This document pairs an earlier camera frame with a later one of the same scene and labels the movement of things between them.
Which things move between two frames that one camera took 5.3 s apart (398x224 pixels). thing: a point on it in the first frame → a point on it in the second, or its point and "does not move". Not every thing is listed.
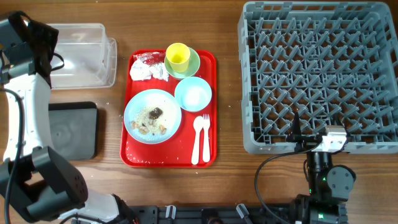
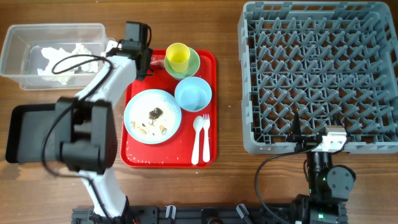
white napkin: x=141 y=71 → x=63 y=63
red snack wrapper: x=153 y=58 does not move
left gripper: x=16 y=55 → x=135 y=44
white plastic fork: x=206 y=150 does not move
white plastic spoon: x=198 y=123 does not move
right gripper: x=295 y=134 does not move
